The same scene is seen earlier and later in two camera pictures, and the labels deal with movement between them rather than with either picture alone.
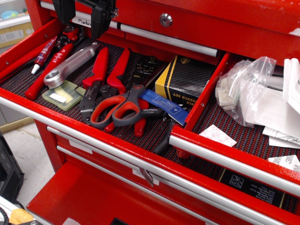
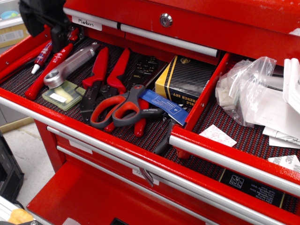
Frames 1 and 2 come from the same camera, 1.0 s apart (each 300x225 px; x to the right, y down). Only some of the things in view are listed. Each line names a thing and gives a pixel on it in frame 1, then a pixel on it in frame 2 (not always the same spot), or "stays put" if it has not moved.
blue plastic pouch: [166, 106] stays put
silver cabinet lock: [166, 20] stays put
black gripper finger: [101, 18] -> [59, 35]
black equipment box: [11, 176] stays put
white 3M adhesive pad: [291, 161] stays put
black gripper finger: [65, 9] -> [34, 22]
